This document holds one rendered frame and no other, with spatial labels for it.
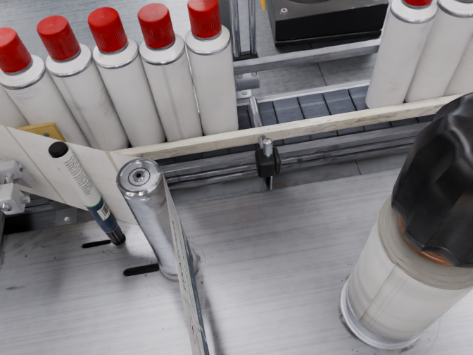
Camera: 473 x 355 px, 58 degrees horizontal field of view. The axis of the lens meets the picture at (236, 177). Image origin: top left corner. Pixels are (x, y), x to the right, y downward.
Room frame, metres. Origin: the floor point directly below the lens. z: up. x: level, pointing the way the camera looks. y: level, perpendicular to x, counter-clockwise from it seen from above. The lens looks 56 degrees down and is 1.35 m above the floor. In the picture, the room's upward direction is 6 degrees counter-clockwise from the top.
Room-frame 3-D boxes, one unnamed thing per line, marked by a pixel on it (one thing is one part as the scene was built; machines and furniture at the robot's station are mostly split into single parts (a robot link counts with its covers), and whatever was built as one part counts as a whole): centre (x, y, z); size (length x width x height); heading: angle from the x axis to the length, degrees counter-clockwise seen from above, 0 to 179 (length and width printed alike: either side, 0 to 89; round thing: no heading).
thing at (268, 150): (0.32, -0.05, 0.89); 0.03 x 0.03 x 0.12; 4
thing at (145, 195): (0.20, 0.08, 0.97); 0.05 x 0.05 x 0.19
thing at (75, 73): (0.39, 0.17, 0.98); 0.05 x 0.05 x 0.20
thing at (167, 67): (0.39, 0.07, 0.98); 0.05 x 0.05 x 0.20
